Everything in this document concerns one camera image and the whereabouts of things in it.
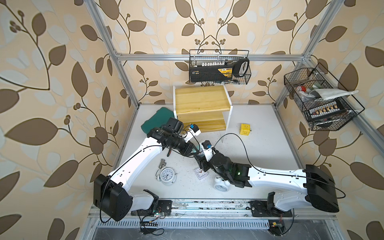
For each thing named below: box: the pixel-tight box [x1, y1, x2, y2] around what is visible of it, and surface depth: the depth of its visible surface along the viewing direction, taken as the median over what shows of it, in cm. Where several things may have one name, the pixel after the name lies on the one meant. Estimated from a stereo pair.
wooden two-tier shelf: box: [173, 82, 233, 133], surface depth 81 cm
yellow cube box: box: [240, 123, 251, 136], surface depth 102 cm
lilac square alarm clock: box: [193, 167, 209, 181], surface depth 85 cm
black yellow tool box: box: [189, 58, 250, 83], surface depth 85 cm
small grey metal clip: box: [158, 158, 167, 169], surface depth 91 cm
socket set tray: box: [308, 100, 347, 119], surface depth 68 cm
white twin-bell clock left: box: [155, 167, 177, 185], surface depth 84 cm
